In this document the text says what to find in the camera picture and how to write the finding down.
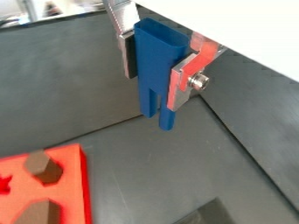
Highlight blue two-pronged block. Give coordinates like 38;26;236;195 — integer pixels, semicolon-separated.
135;17;190;130

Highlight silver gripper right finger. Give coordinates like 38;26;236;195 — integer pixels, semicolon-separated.
168;31;228;111

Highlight brown hexagonal peg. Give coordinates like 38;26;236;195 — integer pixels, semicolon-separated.
23;150;63;185

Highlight brown heart-shaped peg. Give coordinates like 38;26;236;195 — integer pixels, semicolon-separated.
14;199;62;224

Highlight red shape-sorting board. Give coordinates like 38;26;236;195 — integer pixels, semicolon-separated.
0;143;93;224

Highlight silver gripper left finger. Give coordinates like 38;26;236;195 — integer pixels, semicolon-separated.
103;0;141;79

